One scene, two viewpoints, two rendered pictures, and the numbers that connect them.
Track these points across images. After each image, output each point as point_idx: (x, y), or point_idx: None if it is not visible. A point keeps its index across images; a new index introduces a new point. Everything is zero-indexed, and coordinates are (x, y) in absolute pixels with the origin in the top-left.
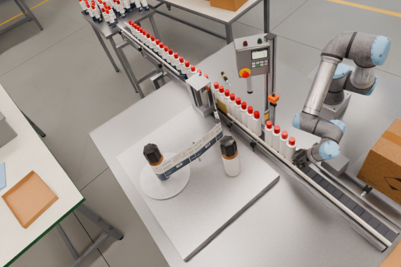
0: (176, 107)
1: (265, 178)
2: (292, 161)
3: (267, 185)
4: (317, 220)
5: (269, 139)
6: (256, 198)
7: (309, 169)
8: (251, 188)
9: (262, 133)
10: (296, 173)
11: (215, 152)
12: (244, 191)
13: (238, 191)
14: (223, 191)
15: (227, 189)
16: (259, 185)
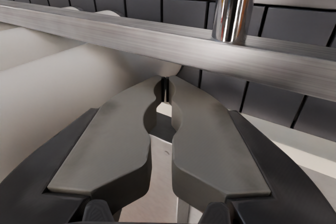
0: None
1: (156, 174)
2: (171, 73)
3: (175, 195)
4: None
5: None
6: (186, 207)
7: (325, 36)
8: (151, 208)
9: None
10: (242, 112)
11: None
12: (147, 216)
13: (139, 218)
14: (121, 219)
15: (121, 214)
16: (160, 197)
